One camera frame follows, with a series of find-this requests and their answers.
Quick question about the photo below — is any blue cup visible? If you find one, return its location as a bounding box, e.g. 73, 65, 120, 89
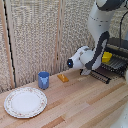
37, 70, 51, 90

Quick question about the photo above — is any yellow bowl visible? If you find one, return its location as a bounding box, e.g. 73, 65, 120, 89
101, 51, 114, 64

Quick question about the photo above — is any woven folding screen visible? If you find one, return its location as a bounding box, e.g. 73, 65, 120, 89
0, 0, 128, 94

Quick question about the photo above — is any black cable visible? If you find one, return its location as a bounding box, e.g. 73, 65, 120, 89
118, 10, 124, 39

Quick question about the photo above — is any black dish rack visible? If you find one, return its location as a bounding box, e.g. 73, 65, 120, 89
79, 37, 128, 85

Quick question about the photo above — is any white floral rim plate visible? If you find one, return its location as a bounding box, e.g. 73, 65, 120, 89
3, 86, 48, 120

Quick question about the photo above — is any orange block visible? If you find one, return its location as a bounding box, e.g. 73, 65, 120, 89
57, 73, 70, 83

